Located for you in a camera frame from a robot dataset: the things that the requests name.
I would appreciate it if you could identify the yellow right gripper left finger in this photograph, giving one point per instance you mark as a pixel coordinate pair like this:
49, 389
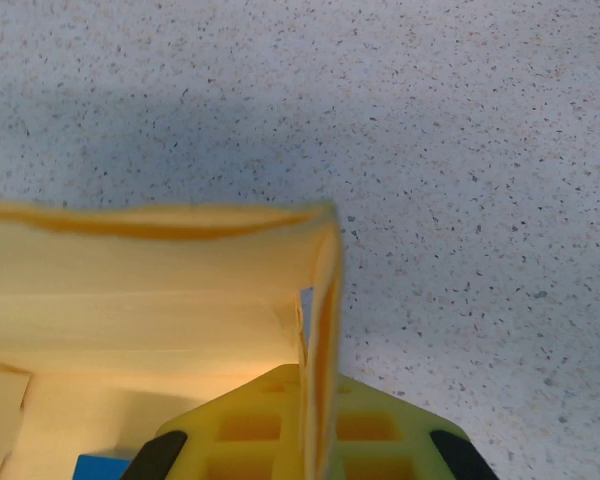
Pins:
240, 430

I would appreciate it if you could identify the small blue object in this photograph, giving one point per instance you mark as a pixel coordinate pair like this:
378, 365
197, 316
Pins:
102, 467

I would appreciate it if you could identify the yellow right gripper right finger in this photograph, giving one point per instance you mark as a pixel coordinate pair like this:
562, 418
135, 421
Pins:
390, 440

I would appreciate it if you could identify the yellow paper box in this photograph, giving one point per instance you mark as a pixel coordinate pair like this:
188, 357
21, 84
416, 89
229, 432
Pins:
130, 280

